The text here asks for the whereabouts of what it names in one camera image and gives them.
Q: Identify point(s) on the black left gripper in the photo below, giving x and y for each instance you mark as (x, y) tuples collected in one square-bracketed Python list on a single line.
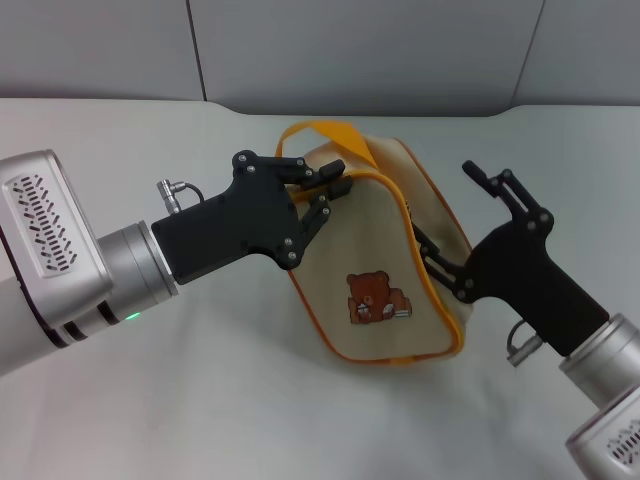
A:
[(235, 225)]

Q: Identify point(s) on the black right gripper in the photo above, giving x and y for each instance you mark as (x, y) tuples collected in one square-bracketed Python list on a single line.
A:
[(530, 280)]

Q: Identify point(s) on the beige food bag orange trim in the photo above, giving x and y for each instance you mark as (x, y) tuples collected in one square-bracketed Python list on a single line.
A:
[(370, 260)]

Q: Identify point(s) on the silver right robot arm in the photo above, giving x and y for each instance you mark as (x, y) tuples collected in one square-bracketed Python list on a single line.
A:
[(605, 390)]

